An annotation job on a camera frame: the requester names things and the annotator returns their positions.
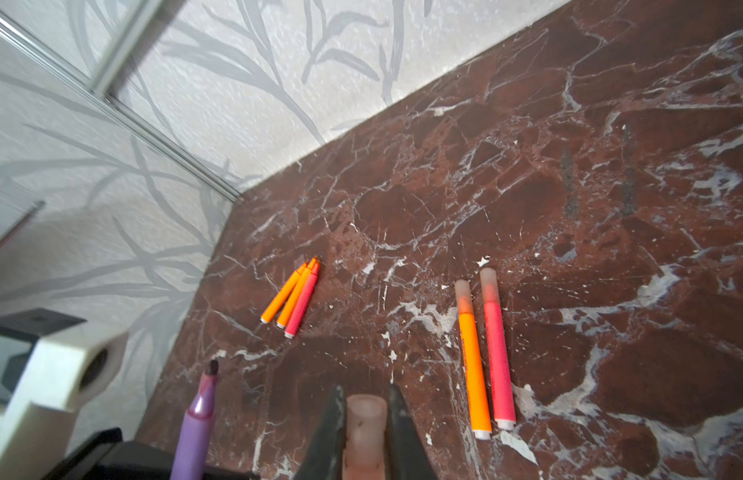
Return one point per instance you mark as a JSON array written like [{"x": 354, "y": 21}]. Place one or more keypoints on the clear plastic wall bin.
[{"x": 18, "y": 206}]

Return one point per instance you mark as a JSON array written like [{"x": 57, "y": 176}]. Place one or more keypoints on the translucent pen cap three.
[{"x": 463, "y": 295}]

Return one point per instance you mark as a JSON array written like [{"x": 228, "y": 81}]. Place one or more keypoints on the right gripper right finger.
[{"x": 405, "y": 457}]

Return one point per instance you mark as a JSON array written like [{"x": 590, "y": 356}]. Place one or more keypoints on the purple marker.
[{"x": 196, "y": 432}]

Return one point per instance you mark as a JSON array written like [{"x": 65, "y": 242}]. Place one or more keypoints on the translucent pen cap six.
[{"x": 489, "y": 286}]

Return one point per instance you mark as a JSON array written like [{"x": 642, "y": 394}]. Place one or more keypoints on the orange marker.
[
  {"x": 295, "y": 294},
  {"x": 280, "y": 299},
  {"x": 476, "y": 393}
]

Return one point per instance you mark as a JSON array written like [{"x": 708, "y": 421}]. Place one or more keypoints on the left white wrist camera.
[{"x": 51, "y": 366}]

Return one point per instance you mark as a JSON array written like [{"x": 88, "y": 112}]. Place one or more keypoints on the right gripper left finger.
[{"x": 324, "y": 458}]

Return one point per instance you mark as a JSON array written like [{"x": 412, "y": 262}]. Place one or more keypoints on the pink marker group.
[{"x": 304, "y": 297}]

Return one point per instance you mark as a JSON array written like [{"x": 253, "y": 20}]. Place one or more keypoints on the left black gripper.
[{"x": 106, "y": 455}]

